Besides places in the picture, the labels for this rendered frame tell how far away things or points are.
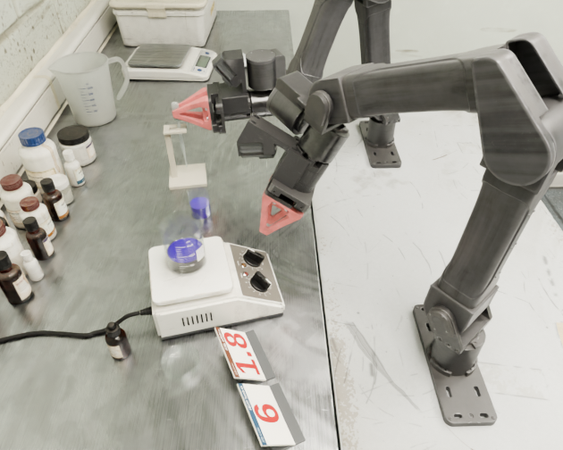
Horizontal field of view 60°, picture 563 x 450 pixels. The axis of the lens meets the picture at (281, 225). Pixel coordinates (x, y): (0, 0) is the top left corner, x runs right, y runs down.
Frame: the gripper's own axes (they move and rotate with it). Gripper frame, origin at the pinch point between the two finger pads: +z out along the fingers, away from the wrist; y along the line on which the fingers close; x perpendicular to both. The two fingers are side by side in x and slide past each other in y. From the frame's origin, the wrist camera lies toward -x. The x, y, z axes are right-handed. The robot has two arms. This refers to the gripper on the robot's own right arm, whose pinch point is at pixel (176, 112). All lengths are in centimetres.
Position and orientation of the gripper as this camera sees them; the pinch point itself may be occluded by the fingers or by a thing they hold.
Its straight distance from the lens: 100.8
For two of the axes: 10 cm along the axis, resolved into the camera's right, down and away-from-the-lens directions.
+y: 1.6, 6.6, -7.3
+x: 0.4, 7.4, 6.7
